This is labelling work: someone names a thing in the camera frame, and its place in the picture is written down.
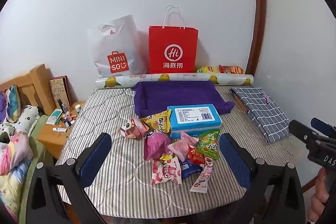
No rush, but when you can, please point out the colourful patterned pillow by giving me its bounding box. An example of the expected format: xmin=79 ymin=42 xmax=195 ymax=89
xmin=5 ymin=84 xmax=21 ymax=123

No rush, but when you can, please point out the panda-print snack packet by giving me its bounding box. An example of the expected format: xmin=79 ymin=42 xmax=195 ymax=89
xmin=119 ymin=118 xmax=149 ymax=139

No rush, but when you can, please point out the grey checked cloth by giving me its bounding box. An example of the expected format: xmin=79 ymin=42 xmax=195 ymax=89
xmin=230 ymin=87 xmax=292 ymax=145

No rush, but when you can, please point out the small blue snack packet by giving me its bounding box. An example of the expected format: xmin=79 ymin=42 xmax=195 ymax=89
xmin=180 ymin=159 xmax=202 ymax=179

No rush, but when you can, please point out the magenta snack packet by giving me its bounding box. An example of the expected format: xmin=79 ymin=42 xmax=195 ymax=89
xmin=143 ymin=130 xmax=172 ymax=161

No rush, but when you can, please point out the purple pillow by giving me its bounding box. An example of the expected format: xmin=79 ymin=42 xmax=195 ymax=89
xmin=0 ymin=93 xmax=7 ymax=122

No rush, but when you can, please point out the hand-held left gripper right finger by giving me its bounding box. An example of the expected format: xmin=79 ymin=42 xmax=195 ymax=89
xmin=219 ymin=133 xmax=306 ymax=224

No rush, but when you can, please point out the blue tissue pack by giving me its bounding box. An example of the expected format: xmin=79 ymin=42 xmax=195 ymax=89
xmin=167 ymin=104 xmax=222 ymax=139

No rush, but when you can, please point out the small red snack packet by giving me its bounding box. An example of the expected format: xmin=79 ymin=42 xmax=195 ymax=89
xmin=188 ymin=147 xmax=206 ymax=167

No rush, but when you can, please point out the strawberry-print snack packet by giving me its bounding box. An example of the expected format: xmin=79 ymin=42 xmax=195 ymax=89
xmin=152 ymin=153 xmax=182 ymax=185

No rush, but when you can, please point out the patterned notebook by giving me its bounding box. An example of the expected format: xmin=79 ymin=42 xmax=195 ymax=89
xmin=49 ymin=76 xmax=72 ymax=109

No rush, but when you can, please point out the red paper bag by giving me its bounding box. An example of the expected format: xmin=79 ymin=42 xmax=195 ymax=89
xmin=148 ymin=6 xmax=198 ymax=74

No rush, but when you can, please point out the pale pink snack packet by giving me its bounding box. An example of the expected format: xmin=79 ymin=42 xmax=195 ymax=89
xmin=168 ymin=140 xmax=191 ymax=161
xmin=180 ymin=131 xmax=199 ymax=146

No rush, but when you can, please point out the wooden nightstand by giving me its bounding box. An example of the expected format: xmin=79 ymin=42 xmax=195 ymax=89
xmin=37 ymin=101 xmax=86 ymax=159

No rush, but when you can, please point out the wooden slat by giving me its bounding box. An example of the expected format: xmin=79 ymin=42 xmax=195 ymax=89
xmin=232 ymin=94 xmax=248 ymax=114

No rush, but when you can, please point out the white flower-print pillow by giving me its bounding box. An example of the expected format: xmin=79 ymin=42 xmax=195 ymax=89
xmin=12 ymin=105 xmax=40 ymax=132

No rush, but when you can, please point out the colourful blanket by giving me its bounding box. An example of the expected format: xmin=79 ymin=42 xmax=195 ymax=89
xmin=0 ymin=123 xmax=33 ymax=222

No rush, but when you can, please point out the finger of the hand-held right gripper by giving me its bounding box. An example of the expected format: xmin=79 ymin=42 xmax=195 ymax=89
xmin=289 ymin=120 xmax=319 ymax=144
xmin=311 ymin=118 xmax=336 ymax=138

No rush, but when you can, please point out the green snack packet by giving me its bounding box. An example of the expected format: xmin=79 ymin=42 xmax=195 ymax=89
xmin=198 ymin=130 xmax=220 ymax=160

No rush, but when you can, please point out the person's right hand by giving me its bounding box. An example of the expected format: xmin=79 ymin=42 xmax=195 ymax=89
xmin=307 ymin=168 xmax=331 ymax=223

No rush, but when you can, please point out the pink white stick packet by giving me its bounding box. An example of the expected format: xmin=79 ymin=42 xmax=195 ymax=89
xmin=189 ymin=157 xmax=214 ymax=192

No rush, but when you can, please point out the green bed sheet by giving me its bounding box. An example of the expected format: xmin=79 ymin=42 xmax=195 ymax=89
xmin=18 ymin=115 xmax=57 ymax=222

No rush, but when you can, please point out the lemon-print paper roll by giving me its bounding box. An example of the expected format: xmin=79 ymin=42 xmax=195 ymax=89
xmin=95 ymin=74 xmax=254 ymax=89

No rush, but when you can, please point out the white plastic shopping bag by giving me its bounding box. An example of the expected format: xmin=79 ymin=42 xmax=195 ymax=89
xmin=87 ymin=15 xmax=147 ymax=78

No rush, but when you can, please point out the grey striped quilted mat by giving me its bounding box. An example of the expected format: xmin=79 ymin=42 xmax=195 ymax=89
xmin=56 ymin=82 xmax=303 ymax=216

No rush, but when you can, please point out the yellow snack packet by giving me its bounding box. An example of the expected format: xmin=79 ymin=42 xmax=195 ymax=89
xmin=141 ymin=110 xmax=172 ymax=133

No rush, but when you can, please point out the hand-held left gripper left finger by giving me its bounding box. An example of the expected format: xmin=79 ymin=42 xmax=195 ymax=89
xmin=26 ymin=132 xmax=113 ymax=224

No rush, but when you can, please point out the purple towel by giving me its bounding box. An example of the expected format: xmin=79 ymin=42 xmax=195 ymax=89
xmin=133 ymin=81 xmax=235 ymax=117

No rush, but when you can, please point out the teal tissue packet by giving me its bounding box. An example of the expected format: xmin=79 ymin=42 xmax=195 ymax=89
xmin=47 ymin=109 xmax=63 ymax=125

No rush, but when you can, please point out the wooden door frame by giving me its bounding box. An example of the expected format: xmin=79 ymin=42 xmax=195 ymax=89
xmin=245 ymin=0 xmax=267 ymax=75

